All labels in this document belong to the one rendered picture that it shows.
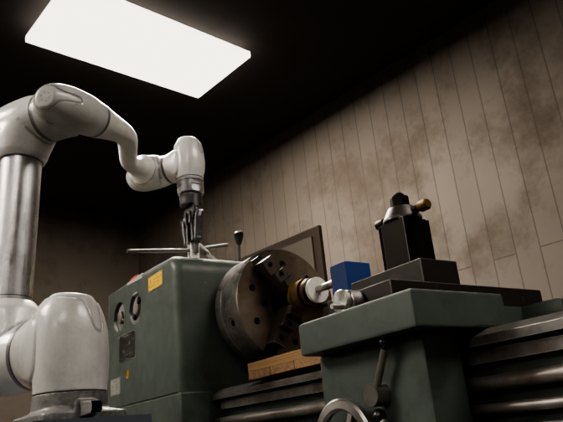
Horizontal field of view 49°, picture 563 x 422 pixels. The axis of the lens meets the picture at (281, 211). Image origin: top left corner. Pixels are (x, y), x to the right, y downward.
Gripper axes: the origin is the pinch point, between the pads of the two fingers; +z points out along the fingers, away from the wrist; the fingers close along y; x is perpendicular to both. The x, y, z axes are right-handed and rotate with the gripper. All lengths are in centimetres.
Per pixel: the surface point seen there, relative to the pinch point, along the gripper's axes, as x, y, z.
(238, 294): -3.1, 31.8, 20.4
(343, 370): -14, 85, 47
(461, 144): 208, -45, -100
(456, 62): 209, -37, -154
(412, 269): -1, 94, 30
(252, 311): 1.0, 31.8, 24.9
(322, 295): 13, 47, 24
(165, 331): -14.0, 8.2, 26.2
